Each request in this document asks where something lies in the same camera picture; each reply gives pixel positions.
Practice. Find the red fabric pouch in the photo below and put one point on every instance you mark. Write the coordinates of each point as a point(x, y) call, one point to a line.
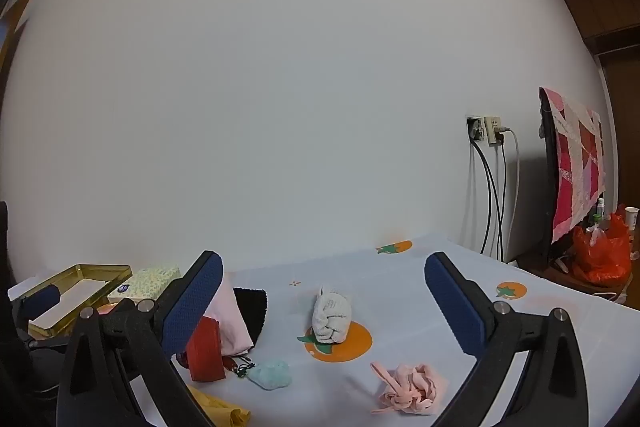
point(205, 352)

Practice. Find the pink strip cloth bundle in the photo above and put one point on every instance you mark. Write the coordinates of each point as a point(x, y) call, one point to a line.
point(415, 387)

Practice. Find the white paper cup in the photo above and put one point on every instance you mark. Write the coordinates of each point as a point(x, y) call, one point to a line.
point(632, 217)

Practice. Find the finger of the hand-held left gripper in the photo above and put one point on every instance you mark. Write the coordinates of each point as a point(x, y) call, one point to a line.
point(42, 299)

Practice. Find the teal soft cloth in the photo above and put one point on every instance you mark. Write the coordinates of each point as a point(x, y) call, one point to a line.
point(270, 374)

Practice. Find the gold metal tin box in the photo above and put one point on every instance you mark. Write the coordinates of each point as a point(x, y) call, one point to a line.
point(95, 274)

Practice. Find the red plastic bag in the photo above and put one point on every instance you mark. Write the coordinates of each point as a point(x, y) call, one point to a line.
point(602, 257)

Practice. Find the small white bottle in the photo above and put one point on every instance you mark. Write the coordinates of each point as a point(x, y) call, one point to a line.
point(600, 209)

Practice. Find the patterned tissue pack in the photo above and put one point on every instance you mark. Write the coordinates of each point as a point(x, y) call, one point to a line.
point(145, 282)

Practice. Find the brown wooden window frame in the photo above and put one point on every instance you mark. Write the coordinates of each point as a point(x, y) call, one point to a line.
point(20, 12)

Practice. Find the white wall socket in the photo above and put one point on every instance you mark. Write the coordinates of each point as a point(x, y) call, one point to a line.
point(487, 129)

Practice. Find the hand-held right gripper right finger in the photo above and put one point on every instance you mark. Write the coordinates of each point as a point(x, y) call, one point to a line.
point(452, 307)

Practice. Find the black knit cloth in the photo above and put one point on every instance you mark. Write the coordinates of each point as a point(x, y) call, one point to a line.
point(252, 312)

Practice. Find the black monitor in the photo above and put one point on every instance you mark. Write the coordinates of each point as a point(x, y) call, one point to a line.
point(552, 187)

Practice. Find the white fruit print sheet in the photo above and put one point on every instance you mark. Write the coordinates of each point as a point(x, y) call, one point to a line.
point(400, 287)

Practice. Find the yellow cloth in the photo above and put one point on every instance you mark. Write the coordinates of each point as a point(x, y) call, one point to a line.
point(220, 412)

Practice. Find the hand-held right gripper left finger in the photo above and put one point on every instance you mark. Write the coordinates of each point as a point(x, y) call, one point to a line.
point(197, 302)

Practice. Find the white towel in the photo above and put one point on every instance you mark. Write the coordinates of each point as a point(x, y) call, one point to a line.
point(330, 317)

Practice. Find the pale waffle weave cloth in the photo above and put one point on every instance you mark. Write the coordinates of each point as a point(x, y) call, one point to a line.
point(232, 322)

